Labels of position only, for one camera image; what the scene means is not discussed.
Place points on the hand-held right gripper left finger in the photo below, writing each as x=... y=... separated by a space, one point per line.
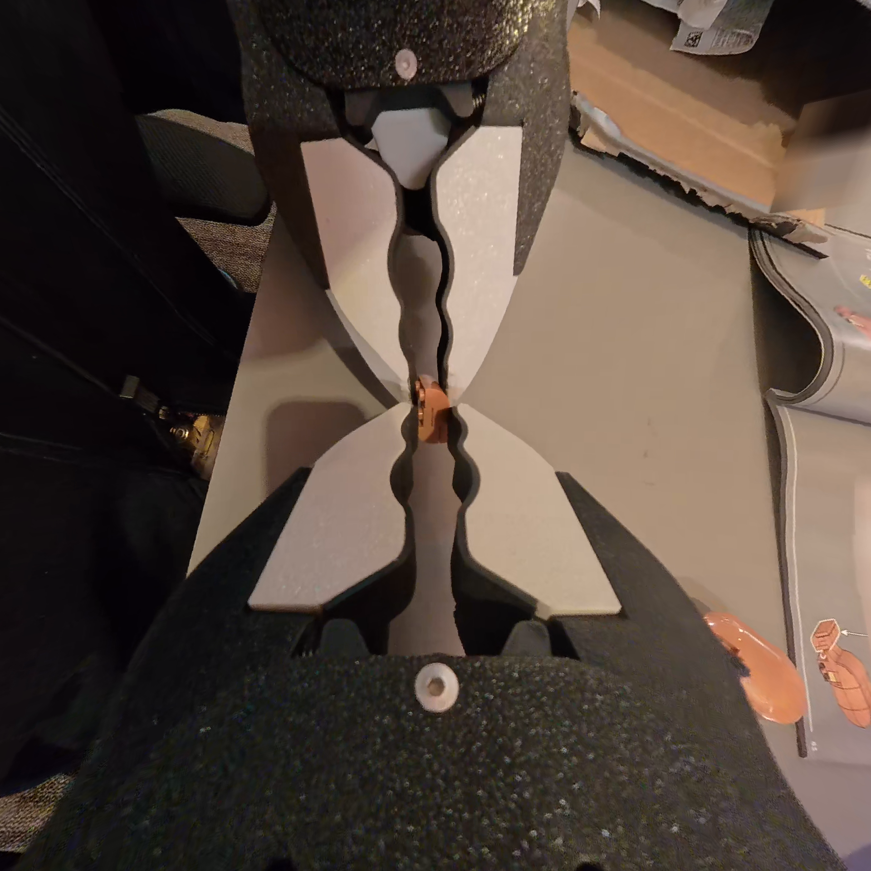
x=340 y=531

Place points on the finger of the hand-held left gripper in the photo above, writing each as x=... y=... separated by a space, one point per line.
x=354 y=245
x=479 y=232

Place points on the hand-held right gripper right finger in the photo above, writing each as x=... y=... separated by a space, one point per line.
x=538 y=531

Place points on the small brown brick plate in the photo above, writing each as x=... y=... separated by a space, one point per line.
x=432 y=408

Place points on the round brown brick assembly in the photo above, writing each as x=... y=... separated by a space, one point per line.
x=756 y=667

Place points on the grey desk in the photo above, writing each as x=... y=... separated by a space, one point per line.
x=613 y=381

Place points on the black office chair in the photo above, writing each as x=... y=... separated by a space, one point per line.
x=204 y=170

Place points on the cardboard box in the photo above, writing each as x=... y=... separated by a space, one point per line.
x=681 y=109

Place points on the grey instruction booklet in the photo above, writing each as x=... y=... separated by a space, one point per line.
x=817 y=449

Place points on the clear plastic bag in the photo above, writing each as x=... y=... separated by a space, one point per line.
x=721 y=21

